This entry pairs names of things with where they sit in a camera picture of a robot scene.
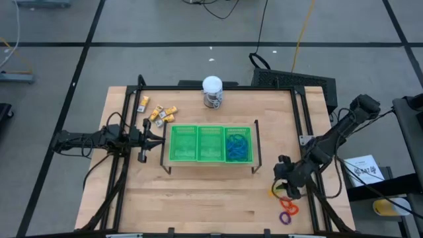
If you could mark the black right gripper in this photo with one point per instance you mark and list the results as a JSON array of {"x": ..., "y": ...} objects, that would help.
[{"x": 292, "y": 175}]

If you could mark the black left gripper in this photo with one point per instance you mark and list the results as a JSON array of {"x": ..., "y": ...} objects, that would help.
[{"x": 137, "y": 139}]

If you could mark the green three-compartment tray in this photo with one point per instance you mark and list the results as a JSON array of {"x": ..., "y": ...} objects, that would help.
[{"x": 166, "y": 145}]

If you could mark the green plastic basket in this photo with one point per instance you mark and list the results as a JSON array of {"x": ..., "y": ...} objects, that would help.
[
  {"x": 211, "y": 143},
  {"x": 183, "y": 142},
  {"x": 238, "y": 130}
]

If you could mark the blue rubber band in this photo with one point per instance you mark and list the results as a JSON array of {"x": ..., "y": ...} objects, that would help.
[
  {"x": 230, "y": 148},
  {"x": 244, "y": 140},
  {"x": 235, "y": 157},
  {"x": 239, "y": 147},
  {"x": 245, "y": 153},
  {"x": 233, "y": 139},
  {"x": 240, "y": 155}
]

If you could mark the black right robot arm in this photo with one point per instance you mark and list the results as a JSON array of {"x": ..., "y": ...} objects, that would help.
[{"x": 343, "y": 129}]

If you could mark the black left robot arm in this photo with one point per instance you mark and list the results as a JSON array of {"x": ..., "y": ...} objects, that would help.
[{"x": 76, "y": 140}]

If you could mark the yellow packet white label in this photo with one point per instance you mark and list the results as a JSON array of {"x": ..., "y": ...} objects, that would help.
[
  {"x": 143, "y": 103},
  {"x": 168, "y": 111},
  {"x": 156, "y": 113},
  {"x": 161, "y": 121}
]

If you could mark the white-lidded jar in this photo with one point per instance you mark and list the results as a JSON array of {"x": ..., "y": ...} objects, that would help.
[{"x": 212, "y": 84}]

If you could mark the white printed paper sheet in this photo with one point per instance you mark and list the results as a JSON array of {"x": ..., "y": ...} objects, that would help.
[{"x": 363, "y": 165}]

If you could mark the black perforated computer case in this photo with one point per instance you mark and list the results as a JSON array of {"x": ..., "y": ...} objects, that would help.
[{"x": 297, "y": 81}]

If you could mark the white and yellow container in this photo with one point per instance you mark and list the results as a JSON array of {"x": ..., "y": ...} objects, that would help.
[{"x": 391, "y": 207}]

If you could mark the black side cart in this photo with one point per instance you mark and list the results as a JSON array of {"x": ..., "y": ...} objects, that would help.
[{"x": 408, "y": 148}]

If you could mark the grey stand base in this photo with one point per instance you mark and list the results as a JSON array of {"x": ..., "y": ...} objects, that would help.
[{"x": 16, "y": 78}]

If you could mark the black floor object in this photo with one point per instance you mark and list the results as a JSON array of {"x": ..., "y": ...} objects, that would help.
[{"x": 5, "y": 112}]

